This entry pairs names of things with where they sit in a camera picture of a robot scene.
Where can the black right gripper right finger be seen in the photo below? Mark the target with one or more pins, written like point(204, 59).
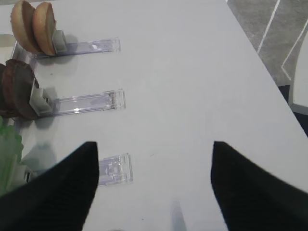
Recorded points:
point(252, 199)

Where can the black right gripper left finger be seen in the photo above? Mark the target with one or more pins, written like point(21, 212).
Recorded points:
point(57, 200)

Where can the clear acrylic lettuce holder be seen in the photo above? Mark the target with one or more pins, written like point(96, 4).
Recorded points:
point(115, 168)

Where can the green lettuce leaf in holder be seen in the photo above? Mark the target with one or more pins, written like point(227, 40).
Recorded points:
point(10, 154)

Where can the brown meat patty front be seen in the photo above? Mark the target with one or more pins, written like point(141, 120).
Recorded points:
point(18, 79)

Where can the clear acrylic bread holder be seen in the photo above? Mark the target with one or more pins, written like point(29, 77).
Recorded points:
point(63, 48)

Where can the bread slice inner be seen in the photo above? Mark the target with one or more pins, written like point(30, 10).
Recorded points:
point(44, 25)

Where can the bread slice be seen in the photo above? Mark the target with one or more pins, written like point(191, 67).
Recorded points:
point(21, 23)
point(44, 25)

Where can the bread slice outer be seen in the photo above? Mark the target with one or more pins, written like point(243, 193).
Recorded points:
point(21, 23)

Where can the clear acrylic patty holder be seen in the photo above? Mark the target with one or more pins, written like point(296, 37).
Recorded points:
point(45, 106)

